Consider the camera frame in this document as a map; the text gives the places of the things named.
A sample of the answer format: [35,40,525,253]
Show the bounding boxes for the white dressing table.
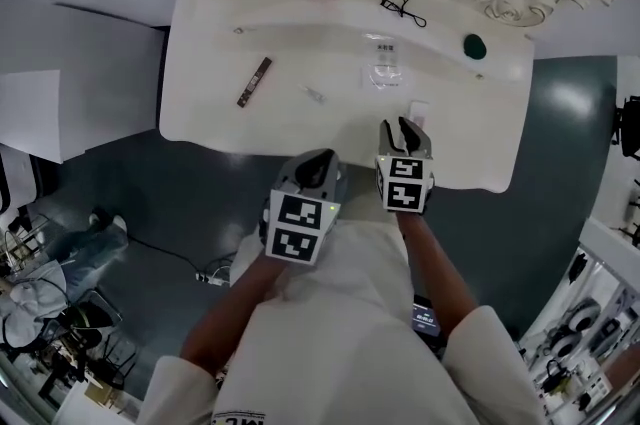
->
[158,0,537,194]

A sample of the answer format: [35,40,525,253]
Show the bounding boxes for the black eyelash curler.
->
[379,0,429,30]

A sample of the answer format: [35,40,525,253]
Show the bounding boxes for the person's white shirt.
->
[135,218,546,425]

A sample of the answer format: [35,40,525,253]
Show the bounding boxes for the small clear makeup tube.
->
[298,84,327,105]

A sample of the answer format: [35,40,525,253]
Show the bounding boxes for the dark green makeup puff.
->
[462,32,489,60]

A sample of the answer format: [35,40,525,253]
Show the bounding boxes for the white power strip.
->
[194,268,233,287]

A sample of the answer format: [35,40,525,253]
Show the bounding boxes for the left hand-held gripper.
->
[258,147,345,267]

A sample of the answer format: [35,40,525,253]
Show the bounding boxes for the black tripod stand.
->
[611,94,640,160]

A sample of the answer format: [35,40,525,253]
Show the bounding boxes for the black floor cable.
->
[127,235,237,275]

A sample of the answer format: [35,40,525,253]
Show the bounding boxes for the dark long makeup box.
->
[236,56,274,110]

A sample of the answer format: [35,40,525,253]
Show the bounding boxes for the black phone with lit screen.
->
[410,294,444,340]

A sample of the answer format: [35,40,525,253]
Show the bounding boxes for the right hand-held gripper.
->
[374,115,437,215]

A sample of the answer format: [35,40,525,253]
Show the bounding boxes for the black chair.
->
[47,289,124,352]

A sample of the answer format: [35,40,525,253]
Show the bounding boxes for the white shelf with equipment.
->
[517,216,640,425]

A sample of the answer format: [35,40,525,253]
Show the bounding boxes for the clear makeup packet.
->
[361,41,410,90]

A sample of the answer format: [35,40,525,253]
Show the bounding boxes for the white cabinet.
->
[0,69,65,165]

